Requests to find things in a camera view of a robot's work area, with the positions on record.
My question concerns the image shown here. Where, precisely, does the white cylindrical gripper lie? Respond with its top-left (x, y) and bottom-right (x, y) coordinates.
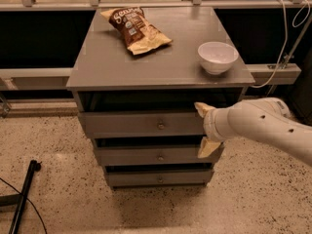
top-left (194, 102), bottom-right (235, 158)

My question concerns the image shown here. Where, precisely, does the grey top drawer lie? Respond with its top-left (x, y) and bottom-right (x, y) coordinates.
top-left (78, 110), bottom-right (206, 138)

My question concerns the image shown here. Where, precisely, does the grey drawer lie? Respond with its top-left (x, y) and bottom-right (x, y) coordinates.
top-left (78, 110), bottom-right (206, 138)
top-left (105, 169), bottom-right (214, 187)
top-left (94, 145), bottom-right (223, 166)

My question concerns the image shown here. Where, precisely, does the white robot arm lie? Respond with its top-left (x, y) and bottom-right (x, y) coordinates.
top-left (194, 97), bottom-right (312, 166)

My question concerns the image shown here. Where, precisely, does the grey middle drawer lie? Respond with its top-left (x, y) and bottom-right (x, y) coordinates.
top-left (94, 145), bottom-right (223, 166)

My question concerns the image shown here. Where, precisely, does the grey drawer cabinet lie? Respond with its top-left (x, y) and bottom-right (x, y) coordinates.
top-left (67, 7), bottom-right (254, 176)

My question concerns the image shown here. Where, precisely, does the grey bottom drawer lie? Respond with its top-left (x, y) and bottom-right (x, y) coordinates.
top-left (105, 169), bottom-right (214, 187)

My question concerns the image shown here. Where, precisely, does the white bowl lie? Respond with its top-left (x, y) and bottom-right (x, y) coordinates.
top-left (198, 42), bottom-right (239, 75)

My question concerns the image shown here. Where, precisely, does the brown chip bag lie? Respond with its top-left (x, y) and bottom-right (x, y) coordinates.
top-left (100, 7), bottom-right (172, 56)

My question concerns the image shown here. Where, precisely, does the black stand leg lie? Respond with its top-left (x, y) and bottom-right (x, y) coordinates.
top-left (0, 160), bottom-right (41, 234)

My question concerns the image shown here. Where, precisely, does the metal railing frame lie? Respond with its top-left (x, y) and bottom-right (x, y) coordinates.
top-left (1, 0), bottom-right (247, 110)

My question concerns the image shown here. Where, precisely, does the white cable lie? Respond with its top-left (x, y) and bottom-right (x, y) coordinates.
top-left (249, 0), bottom-right (312, 90)

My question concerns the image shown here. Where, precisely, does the black floor cable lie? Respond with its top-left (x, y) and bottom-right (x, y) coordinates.
top-left (0, 177), bottom-right (49, 234)

